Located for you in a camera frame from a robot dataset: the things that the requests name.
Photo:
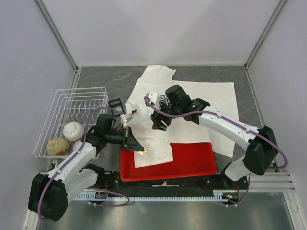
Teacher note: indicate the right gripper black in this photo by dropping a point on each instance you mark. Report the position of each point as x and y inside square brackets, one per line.
[157, 118]

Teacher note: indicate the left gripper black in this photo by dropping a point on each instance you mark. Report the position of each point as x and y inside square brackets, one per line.
[129, 142]

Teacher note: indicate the gold leaf brooch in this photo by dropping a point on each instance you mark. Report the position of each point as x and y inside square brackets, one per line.
[141, 152]

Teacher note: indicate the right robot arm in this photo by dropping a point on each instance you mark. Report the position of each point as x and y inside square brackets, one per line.
[259, 143]

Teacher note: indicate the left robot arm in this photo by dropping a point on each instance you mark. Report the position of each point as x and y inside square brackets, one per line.
[51, 193]

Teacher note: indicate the black brooch tray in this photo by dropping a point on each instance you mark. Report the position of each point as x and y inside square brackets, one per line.
[117, 107]

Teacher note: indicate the red plastic bin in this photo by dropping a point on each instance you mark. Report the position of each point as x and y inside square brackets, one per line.
[189, 160]

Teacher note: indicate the beige ceramic bowl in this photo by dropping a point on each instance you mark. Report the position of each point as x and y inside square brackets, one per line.
[58, 147]

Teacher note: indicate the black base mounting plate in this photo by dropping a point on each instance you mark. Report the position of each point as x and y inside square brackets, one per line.
[189, 186]

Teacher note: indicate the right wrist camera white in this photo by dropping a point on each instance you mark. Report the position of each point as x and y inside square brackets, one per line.
[154, 99]

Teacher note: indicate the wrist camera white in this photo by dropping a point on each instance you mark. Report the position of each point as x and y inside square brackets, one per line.
[154, 99]
[125, 118]

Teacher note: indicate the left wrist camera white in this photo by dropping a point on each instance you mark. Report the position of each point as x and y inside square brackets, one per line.
[125, 118]

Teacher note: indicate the slotted cable duct rail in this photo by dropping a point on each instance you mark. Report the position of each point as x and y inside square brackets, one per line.
[92, 195]

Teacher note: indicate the white wire dish rack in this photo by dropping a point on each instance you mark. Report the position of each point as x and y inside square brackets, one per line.
[80, 105]

